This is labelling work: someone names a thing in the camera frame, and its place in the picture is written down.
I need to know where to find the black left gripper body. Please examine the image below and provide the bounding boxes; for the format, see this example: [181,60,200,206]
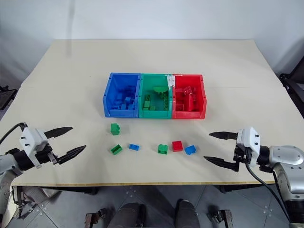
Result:
[35,145,59,166]

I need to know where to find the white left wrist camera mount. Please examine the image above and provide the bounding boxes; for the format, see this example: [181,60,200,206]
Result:
[19,127,48,168]

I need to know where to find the light blue building brick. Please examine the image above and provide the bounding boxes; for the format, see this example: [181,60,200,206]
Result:
[184,145,198,156]

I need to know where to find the green round-topped toy piece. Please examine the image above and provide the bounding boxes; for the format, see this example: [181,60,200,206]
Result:
[153,86,168,98]

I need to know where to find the blue plastic bin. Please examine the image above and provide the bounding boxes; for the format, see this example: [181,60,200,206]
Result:
[103,72,143,118]

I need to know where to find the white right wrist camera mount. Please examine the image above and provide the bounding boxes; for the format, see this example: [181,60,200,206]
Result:
[236,126,262,167]

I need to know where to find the red plastic bin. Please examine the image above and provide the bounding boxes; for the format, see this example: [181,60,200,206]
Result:
[171,74,208,120]

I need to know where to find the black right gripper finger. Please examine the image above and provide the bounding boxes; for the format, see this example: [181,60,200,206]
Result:
[203,156,239,173]
[209,131,238,141]

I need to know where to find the tall green building brick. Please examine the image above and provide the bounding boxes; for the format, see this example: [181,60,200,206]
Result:
[110,123,121,136]

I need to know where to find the white tape strip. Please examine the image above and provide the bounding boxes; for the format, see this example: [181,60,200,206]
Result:
[165,74,176,91]

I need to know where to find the flat green ribbed brick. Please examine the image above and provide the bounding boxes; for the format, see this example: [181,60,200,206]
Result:
[110,144,123,156]

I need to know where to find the tall red building brick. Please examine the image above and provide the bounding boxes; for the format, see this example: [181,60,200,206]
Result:
[184,95,197,112]

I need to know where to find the grey bag with straps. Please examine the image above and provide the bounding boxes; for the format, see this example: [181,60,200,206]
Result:
[9,186,63,220]

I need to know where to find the green plastic bin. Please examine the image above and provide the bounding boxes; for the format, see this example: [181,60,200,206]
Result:
[138,73,175,119]

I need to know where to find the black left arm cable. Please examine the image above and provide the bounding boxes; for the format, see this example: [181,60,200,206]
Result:
[0,122,27,145]

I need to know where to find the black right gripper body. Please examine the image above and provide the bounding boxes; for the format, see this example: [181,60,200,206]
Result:
[233,144,252,164]

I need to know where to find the red square building brick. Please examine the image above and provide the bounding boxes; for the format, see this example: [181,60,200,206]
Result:
[171,140,184,152]

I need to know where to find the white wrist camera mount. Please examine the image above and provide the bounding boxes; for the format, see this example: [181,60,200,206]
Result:
[236,126,262,167]
[19,127,48,168]

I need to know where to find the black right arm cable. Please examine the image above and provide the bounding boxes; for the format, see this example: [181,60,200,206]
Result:
[245,162,292,223]

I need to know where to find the brown caster bracket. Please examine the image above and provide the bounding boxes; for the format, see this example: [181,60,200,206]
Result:
[208,209,234,228]
[84,208,108,228]

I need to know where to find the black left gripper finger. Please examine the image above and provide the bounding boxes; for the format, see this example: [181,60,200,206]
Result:
[53,145,87,166]
[44,126,74,139]

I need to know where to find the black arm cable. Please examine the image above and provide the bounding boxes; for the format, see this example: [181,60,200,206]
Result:
[0,122,27,145]
[245,162,292,223]

